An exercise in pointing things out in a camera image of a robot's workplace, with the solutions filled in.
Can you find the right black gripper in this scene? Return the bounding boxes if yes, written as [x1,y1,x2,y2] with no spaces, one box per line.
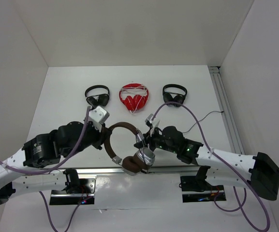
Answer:
[133,126,178,155]

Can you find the brown silver headphones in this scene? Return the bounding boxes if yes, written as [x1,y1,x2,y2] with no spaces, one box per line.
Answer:
[104,122,155,175]

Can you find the thin black headphone cable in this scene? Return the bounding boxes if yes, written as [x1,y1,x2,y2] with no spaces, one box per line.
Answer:
[139,110,224,174]

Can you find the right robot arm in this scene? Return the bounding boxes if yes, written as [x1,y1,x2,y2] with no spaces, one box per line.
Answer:
[134,126,279,201]

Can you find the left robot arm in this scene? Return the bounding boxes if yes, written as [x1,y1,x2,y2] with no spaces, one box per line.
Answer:
[0,121,112,205]

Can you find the left black headphones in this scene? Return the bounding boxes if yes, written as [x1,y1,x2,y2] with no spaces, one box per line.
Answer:
[84,85,110,108]

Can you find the black headphones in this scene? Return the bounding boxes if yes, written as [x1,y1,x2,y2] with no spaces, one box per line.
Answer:
[84,85,110,108]
[162,84,188,107]

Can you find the right black headphones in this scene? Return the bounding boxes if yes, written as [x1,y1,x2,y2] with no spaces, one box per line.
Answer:
[162,84,188,107]

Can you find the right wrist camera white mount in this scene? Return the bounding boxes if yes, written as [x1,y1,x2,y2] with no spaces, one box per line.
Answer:
[145,114,160,136]

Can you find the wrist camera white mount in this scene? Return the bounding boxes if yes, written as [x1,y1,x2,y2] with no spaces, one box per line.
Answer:
[88,106,110,132]
[145,114,160,136]

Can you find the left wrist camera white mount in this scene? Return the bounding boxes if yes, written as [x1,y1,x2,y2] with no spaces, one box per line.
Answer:
[88,106,110,132]

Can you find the aluminium rail front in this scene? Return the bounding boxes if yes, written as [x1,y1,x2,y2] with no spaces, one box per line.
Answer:
[57,164,229,179]

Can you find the aluminium rail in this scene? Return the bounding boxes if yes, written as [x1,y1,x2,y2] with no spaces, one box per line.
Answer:
[208,66,245,155]
[57,164,229,179]

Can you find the red headphones with white cable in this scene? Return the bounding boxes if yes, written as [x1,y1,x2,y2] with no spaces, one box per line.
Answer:
[118,83,149,114]

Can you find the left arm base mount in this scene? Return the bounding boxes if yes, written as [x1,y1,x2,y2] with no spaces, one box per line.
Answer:
[49,168,96,205]

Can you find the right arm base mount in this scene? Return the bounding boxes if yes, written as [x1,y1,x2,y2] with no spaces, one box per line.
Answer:
[179,166,226,203]

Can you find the aluminium rail right side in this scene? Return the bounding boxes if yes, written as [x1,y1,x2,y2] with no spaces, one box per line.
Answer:
[208,66,245,155]

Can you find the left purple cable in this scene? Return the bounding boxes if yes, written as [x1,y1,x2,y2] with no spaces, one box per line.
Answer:
[0,106,91,232]

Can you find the purple cable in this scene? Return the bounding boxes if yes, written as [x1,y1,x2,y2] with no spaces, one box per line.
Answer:
[0,106,91,232]
[151,101,271,231]

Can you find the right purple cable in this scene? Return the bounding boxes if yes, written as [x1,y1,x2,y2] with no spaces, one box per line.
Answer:
[151,101,271,231]

